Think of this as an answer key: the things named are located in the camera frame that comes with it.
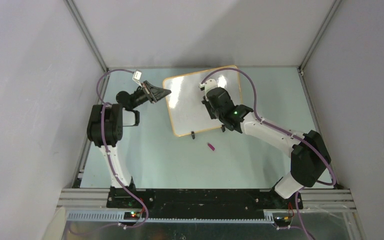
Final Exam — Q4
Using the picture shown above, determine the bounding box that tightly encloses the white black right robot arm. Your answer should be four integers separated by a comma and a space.
200, 85, 331, 209

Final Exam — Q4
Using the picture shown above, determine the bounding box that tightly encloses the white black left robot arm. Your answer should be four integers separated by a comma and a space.
86, 81, 172, 208

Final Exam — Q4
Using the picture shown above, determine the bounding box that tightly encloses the magenta marker cap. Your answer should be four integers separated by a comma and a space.
207, 143, 215, 151

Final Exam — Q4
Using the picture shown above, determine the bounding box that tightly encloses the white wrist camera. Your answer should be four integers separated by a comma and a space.
132, 69, 142, 86
199, 78, 218, 101

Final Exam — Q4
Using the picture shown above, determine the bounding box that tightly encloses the yellow framed whiteboard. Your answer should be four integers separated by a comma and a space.
162, 65, 243, 137

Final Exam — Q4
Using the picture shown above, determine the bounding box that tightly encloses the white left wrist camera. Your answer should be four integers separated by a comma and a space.
132, 69, 142, 86

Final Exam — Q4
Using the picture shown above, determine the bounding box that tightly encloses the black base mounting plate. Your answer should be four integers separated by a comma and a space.
106, 187, 304, 220

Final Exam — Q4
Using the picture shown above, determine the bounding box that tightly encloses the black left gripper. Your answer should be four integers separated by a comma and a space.
131, 81, 171, 110

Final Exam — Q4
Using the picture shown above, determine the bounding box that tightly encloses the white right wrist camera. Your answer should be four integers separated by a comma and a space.
199, 78, 218, 101

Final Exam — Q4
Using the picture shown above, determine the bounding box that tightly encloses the grey slotted cable duct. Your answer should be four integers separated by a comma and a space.
66, 211, 276, 224

